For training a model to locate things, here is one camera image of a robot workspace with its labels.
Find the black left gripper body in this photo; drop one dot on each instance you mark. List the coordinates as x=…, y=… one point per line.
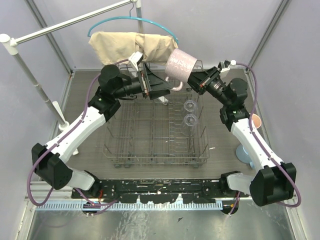
x=145, y=84

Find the clear faceted glass cup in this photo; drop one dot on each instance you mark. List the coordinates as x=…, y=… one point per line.
x=190, y=107

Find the beige cloth on hanger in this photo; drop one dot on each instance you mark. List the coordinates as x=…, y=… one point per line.
x=112, y=47

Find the blue ceramic mug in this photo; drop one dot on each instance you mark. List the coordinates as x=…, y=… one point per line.
x=243, y=156

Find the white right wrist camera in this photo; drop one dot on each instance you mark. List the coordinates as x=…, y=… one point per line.
x=224, y=67

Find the grey wire dish rack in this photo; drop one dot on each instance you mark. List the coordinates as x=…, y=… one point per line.
x=149, y=132

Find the pink ceramic mug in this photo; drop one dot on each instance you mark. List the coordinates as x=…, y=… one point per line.
x=256, y=121

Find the lilac ceramic mug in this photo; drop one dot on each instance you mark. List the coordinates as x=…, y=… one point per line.
x=179, y=67

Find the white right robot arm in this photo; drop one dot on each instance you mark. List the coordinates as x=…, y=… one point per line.
x=274, y=181

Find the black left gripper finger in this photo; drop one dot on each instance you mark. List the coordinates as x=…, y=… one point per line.
x=154, y=94
x=156, y=83

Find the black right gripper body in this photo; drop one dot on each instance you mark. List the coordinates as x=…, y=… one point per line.
x=216, y=88

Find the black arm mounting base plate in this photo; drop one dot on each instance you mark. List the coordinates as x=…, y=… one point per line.
x=160, y=191

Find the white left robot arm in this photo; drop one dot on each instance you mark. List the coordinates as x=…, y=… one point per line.
x=51, y=159

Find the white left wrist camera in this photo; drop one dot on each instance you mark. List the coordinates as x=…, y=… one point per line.
x=135, y=59

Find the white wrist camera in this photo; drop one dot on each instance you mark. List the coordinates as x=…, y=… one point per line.
x=135, y=59
x=224, y=67

